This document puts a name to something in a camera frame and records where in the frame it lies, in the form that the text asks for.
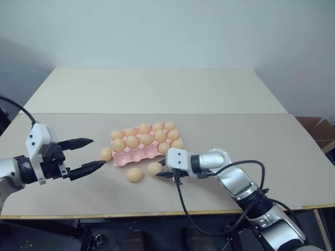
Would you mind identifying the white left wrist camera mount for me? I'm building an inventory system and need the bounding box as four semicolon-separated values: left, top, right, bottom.
25;122;59;185

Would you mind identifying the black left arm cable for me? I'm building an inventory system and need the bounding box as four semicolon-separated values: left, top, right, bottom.
0;96;37;127

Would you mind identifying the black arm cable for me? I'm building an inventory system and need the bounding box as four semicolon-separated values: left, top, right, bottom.
0;96;37;127
198;159;270;195

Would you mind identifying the dark rounded shape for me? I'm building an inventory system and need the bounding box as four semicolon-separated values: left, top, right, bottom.
125;229;147;251

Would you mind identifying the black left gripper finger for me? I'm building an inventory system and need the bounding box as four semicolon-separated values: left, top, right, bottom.
68;159;107;182
58;138;94;152

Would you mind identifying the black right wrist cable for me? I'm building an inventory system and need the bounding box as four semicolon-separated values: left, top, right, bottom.
174;169;265;234

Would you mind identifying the black frame under table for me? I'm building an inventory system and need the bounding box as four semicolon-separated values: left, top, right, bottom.
0;218;87;251

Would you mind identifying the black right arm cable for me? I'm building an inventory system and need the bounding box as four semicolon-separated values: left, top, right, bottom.
198;159;270;195

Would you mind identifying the brown cardboard box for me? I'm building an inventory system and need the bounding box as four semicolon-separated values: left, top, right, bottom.
295;116;335;155

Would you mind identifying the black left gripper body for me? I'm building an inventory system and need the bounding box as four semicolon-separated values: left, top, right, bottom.
39;142;72;181

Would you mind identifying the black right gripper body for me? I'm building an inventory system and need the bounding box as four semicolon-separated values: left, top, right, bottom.
171;168;188;181

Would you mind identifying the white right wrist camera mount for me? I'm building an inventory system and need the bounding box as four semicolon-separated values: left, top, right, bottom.
166;147;193;174

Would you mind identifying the pink egg tray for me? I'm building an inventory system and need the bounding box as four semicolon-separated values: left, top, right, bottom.
109;124;185;168

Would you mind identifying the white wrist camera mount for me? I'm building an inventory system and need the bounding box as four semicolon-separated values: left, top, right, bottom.
25;122;59;185
166;147;193;174

